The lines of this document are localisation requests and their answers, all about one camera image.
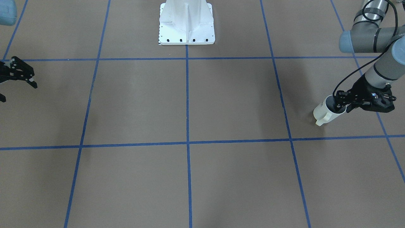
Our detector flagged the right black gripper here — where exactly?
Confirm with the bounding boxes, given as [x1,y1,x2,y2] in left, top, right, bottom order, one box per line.
[0,56,38,103]

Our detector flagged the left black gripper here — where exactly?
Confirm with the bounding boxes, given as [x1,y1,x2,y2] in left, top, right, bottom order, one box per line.
[335,76,396,113]

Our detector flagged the white ceramic mug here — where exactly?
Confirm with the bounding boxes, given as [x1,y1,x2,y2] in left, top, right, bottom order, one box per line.
[313,95,344,126]

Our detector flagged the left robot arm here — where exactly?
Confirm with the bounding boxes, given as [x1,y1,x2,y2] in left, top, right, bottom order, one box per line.
[332,0,404,113]

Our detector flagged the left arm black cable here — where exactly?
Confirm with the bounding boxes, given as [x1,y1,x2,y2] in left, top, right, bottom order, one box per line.
[332,0,398,95]

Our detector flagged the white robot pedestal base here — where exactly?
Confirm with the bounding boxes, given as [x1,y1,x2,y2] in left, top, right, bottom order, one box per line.
[158,0,215,45]

